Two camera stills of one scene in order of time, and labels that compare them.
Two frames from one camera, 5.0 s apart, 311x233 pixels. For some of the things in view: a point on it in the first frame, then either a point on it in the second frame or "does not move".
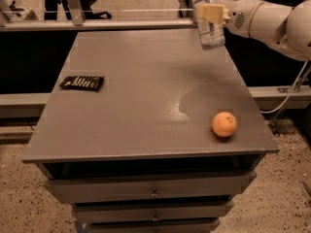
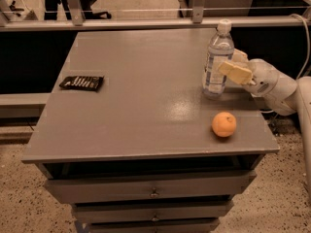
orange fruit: x=224 y=124 does not move
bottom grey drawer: x=155 y=226 does not move
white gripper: x=237 y=17 to x=261 y=76
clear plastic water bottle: x=211 y=35 to x=220 y=49
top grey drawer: x=148 y=187 does not move
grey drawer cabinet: x=144 y=131 does not move
